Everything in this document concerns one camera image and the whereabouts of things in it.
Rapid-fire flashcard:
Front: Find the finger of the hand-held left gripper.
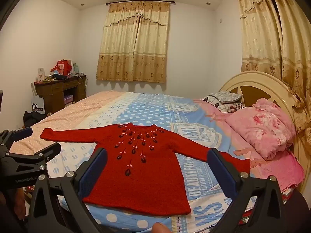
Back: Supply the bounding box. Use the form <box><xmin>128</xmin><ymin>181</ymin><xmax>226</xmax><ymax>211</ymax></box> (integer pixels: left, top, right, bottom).
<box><xmin>0</xmin><ymin>127</ymin><xmax>33</xmax><ymax>151</ymax></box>
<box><xmin>4</xmin><ymin>142</ymin><xmax>62</xmax><ymax>173</ymax></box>

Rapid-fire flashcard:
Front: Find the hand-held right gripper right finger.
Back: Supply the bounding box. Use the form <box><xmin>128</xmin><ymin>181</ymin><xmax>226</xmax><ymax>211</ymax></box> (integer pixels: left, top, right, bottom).
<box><xmin>206</xmin><ymin>148</ymin><xmax>289</xmax><ymax>233</ymax></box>

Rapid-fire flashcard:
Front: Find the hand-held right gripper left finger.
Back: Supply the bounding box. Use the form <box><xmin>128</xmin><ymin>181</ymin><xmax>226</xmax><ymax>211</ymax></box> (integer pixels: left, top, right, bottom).
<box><xmin>25</xmin><ymin>148</ymin><xmax>108</xmax><ymax>233</ymax></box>

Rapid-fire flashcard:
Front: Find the red knitted sweater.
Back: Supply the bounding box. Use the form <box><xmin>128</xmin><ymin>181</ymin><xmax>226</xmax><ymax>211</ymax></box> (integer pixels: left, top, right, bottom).
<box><xmin>39</xmin><ymin>123</ymin><xmax>251</xmax><ymax>216</ymax></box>

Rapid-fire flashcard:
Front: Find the person's right hand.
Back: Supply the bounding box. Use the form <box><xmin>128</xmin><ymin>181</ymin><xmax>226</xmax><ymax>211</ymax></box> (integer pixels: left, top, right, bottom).
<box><xmin>152</xmin><ymin>222</ymin><xmax>174</xmax><ymax>233</ymax></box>

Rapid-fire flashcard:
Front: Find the dark cloth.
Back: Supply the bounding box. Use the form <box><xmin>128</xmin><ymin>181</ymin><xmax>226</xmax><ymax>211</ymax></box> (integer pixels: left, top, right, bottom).
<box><xmin>23</xmin><ymin>110</ymin><xmax>45</xmax><ymax>128</ymax></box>

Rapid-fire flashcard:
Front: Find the white paper bag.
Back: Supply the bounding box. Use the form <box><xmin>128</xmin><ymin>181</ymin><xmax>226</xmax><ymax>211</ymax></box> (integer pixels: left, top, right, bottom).
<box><xmin>31</xmin><ymin>96</ymin><xmax>46</xmax><ymax>115</ymax></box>

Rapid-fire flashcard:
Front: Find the brown wooden desk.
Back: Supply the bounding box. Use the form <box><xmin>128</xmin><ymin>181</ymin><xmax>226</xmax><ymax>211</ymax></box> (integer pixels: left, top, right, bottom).
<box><xmin>31</xmin><ymin>75</ymin><xmax>87</xmax><ymax>115</ymax></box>

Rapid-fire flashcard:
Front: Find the pink pillow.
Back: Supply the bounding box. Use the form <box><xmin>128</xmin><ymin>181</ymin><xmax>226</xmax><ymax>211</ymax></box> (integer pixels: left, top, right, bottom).
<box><xmin>225</xmin><ymin>97</ymin><xmax>297</xmax><ymax>161</ymax></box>

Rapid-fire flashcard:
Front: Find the white floral pillow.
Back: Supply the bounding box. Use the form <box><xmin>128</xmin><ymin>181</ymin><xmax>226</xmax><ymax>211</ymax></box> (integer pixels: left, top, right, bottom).
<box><xmin>217</xmin><ymin>101</ymin><xmax>245</xmax><ymax>113</ymax></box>

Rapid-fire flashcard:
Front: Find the red gift bag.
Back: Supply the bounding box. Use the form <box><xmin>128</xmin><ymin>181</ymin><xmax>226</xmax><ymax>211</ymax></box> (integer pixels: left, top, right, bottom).
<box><xmin>57</xmin><ymin>59</ymin><xmax>73</xmax><ymax>76</ymax></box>

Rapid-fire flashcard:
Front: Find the grey patterned pillow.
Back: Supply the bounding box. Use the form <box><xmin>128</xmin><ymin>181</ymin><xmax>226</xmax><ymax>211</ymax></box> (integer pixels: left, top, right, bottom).
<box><xmin>203</xmin><ymin>91</ymin><xmax>242</xmax><ymax>105</ymax></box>

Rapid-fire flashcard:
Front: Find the printed bed sheet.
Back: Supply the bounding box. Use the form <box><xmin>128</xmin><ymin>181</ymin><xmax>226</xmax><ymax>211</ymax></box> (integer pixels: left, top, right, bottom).
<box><xmin>10</xmin><ymin>90</ymin><xmax>305</xmax><ymax>233</ymax></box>

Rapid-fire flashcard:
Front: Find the cream wooden headboard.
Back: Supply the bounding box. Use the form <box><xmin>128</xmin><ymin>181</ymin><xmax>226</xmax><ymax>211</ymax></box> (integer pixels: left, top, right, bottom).
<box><xmin>219</xmin><ymin>71</ymin><xmax>311</xmax><ymax>201</ymax></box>

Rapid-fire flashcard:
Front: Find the beige window curtain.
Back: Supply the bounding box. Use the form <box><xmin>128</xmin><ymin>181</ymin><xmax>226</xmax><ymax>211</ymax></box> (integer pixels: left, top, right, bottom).
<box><xmin>96</xmin><ymin>1</ymin><xmax>170</xmax><ymax>83</ymax></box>

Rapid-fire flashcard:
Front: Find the beige floral long curtain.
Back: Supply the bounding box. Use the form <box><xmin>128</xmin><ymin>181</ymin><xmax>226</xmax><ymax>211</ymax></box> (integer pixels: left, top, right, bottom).
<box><xmin>236</xmin><ymin>0</ymin><xmax>311</xmax><ymax>161</ymax></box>

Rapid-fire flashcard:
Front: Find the dark curtain rod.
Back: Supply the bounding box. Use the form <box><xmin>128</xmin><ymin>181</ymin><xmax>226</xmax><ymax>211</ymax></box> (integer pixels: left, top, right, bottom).
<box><xmin>106</xmin><ymin>0</ymin><xmax>176</xmax><ymax>5</ymax></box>

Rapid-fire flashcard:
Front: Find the white cable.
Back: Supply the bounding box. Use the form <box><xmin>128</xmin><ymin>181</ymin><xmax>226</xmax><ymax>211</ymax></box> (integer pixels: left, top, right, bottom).
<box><xmin>76</xmin><ymin>74</ymin><xmax>87</xmax><ymax>88</ymax></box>

